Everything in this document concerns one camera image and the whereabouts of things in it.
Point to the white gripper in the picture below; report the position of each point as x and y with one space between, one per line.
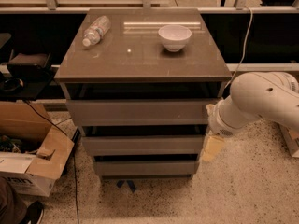
217 122

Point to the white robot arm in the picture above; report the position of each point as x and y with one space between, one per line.
253 96

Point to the grey top drawer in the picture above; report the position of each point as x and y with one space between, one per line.
138 112

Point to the grey drawer cabinet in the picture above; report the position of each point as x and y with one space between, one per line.
131 63

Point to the open cardboard box left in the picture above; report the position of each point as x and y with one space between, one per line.
33 151

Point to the cardboard box right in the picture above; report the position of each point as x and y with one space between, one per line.
292 140

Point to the white ceramic bowl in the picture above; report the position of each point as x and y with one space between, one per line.
174 37

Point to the clear plastic water bottle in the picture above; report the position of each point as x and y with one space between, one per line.
96 31

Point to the black shoe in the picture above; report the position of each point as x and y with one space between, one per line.
34 214

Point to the dark tray on shelf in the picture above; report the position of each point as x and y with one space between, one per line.
26 64

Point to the dark trouser leg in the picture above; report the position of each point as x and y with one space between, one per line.
12 208

